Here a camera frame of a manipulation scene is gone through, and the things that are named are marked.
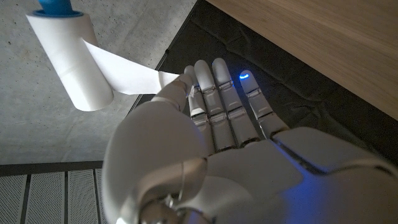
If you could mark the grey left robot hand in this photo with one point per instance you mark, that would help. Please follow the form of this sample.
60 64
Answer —
248 174

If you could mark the white lint roller sheet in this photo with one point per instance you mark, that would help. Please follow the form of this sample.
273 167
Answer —
127 74

